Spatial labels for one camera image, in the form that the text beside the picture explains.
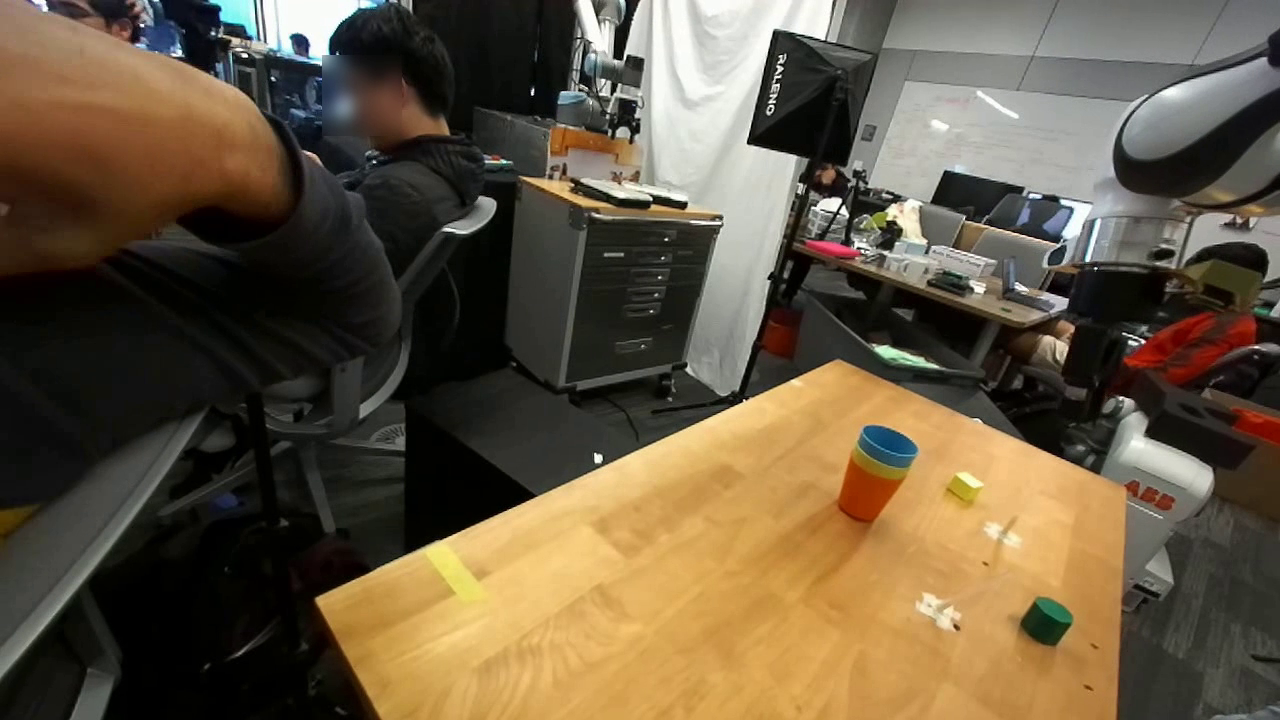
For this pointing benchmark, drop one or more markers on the yellow wrist camera mount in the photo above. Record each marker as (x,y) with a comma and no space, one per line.
(1227,283)

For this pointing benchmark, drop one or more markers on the black keyboard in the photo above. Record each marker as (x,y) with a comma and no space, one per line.
(668,197)
(609,188)

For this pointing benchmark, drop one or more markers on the yellow plastic cup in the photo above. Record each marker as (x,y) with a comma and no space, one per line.
(873,470)

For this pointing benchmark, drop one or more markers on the blue plastic cup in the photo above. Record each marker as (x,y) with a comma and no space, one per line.
(886,441)

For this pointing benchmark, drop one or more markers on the grey mesh office chair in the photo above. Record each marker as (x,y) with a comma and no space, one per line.
(80,534)
(427,267)

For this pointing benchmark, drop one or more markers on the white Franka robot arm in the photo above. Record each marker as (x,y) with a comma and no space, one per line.
(1202,127)

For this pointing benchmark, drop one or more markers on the red canister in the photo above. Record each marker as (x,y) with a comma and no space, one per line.
(782,335)

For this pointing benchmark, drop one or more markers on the yellow tape strip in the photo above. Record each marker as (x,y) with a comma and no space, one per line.
(456,575)

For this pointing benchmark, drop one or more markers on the grey drawer cabinet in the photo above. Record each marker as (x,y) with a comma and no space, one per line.
(604,303)

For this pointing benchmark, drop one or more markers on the person in red shirt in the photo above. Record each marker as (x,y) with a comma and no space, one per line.
(1185,351)

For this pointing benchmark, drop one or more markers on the orange plastic cup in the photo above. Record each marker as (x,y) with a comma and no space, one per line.
(865,501)

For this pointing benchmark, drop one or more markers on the black computer monitor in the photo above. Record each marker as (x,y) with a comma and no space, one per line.
(973,194)

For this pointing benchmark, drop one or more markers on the cardboard box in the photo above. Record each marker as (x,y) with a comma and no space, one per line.
(586,151)

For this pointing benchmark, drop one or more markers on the black tripod pole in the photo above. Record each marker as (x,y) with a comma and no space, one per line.
(257,454)

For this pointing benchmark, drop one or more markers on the black softbox light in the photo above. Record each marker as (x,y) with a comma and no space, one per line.
(806,96)

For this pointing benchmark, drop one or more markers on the black curtain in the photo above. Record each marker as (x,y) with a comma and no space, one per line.
(505,53)

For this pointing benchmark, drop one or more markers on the grey upholstered chair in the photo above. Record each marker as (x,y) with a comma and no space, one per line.
(1020,259)

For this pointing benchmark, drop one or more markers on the clear plastic jack piece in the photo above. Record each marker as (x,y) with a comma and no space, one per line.
(939,613)
(1000,538)

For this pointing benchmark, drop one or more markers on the white ABB robot base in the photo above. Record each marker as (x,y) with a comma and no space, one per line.
(1152,487)

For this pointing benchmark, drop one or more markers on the person in black hoodie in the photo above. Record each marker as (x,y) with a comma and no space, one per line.
(422,186)

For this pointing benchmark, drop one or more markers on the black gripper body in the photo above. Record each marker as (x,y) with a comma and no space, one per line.
(1100,303)

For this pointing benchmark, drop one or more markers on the white curtain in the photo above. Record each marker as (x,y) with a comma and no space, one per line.
(705,106)

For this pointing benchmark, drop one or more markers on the wooden office desk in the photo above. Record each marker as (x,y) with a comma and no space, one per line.
(963,303)

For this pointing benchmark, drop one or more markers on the black light stand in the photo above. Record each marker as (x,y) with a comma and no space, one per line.
(779,287)

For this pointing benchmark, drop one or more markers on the person with grey sleeves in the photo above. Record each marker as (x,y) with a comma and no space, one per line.
(174,292)

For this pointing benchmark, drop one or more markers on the yellow cube block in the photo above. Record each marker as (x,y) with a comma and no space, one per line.
(964,487)

